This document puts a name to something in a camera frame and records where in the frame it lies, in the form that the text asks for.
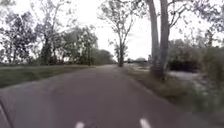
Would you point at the slender bare-branched tree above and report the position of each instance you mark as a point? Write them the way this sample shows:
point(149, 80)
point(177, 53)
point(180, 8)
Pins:
point(121, 55)

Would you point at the reddish grey asphalt path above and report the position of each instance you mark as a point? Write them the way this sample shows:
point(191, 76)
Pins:
point(100, 96)

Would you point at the row of trees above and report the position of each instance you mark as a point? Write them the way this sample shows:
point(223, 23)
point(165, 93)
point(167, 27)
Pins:
point(80, 46)

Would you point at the thin pale tree trunk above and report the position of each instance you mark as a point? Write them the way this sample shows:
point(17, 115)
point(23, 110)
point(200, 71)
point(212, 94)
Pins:
point(154, 40)

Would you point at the thick pale tree trunk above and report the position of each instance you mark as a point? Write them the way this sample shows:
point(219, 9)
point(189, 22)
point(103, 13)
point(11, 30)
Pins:
point(164, 40)

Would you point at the rough grass verge by water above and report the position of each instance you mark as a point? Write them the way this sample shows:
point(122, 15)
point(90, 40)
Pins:
point(166, 88)

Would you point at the dark trees and bushes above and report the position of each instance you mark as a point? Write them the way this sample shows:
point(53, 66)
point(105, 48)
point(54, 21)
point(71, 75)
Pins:
point(186, 58)

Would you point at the grass verge with fallen leaves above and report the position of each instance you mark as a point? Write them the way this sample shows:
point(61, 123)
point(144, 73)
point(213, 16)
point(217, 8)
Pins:
point(26, 75)

